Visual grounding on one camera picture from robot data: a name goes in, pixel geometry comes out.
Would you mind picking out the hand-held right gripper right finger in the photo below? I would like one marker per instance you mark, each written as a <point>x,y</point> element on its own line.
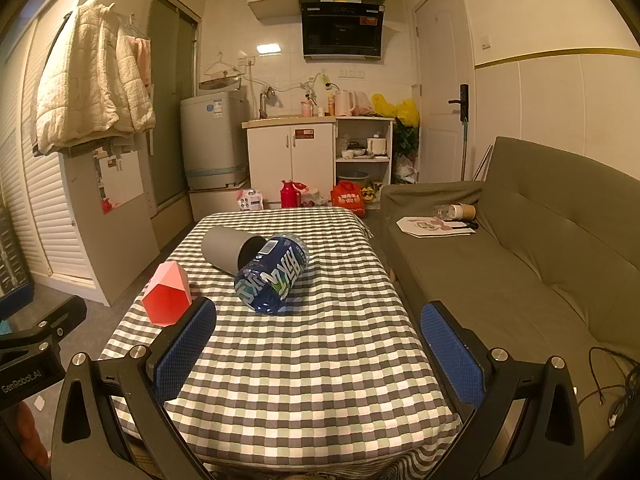
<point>450,355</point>

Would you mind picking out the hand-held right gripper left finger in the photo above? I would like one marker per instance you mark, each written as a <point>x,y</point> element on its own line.
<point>184,347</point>

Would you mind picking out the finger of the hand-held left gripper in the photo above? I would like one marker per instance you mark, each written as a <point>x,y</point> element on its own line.
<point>60,315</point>

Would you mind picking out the grey cup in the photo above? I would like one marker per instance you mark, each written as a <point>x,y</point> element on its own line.
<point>222,247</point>

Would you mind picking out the pink cup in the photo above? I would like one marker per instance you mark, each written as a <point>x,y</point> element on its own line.
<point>305,109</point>

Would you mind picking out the person's left hand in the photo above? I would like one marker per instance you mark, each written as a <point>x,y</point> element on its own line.
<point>31,435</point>

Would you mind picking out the red faceted box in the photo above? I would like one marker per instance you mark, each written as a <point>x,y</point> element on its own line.
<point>165,300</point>

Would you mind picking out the olive green sofa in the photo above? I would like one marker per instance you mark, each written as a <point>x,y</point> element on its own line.
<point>525,280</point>

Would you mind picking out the blue snack can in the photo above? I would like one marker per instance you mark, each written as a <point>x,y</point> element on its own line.
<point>272,280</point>

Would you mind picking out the white louvred wardrobe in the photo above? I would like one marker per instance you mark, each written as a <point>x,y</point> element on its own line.
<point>45,200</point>

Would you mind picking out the grey checkered tablecloth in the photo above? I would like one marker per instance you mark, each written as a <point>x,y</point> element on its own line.
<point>320,365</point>

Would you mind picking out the printed paper sheet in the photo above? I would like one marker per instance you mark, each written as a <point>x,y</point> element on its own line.
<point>425,226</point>

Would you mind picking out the clear plastic bottle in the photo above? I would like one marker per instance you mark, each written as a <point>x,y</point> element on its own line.
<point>442,212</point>

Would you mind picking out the white printed packet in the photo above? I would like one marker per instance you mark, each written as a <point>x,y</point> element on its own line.
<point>250,200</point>

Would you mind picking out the red thermos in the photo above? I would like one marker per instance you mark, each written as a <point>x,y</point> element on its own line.
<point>289,196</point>

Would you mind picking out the red shopping bag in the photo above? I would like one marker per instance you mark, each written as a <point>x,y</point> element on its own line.
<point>347,199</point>

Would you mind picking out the grey basin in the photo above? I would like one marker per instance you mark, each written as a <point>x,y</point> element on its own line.
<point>354,179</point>

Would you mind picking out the white washing machine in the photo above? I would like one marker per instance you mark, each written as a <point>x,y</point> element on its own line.
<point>212,135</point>

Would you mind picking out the white sink cabinet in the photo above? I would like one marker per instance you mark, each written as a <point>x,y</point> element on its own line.
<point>290,160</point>

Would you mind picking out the white quilted jacket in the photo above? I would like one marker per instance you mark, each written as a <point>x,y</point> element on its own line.
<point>85,85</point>

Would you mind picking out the frosted glass door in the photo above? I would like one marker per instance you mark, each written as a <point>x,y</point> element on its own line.
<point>170,110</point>

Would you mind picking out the white open shelf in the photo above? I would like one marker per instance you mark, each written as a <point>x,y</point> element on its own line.
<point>362,125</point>

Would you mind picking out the yellow plastic bag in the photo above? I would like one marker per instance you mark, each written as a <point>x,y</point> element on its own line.
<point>400,110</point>

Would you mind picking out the metal faucet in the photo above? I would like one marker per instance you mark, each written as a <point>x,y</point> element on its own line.
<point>263,102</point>

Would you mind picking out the pink cloth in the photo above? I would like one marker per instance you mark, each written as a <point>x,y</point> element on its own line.
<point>142,57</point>

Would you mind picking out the pink kettle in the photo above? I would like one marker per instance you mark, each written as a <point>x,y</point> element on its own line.
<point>344,104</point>

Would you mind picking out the white door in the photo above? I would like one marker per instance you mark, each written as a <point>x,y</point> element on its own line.
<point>445,60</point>

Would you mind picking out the black range hood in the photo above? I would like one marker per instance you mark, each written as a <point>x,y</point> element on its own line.
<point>342,30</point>

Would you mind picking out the wall mirror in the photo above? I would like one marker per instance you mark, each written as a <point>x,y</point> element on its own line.
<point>120,180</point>

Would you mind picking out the white wall sockets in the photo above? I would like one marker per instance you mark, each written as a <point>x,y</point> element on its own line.
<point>351,73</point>

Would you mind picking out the white light switch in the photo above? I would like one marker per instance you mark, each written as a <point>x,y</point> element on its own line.
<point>485,43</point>

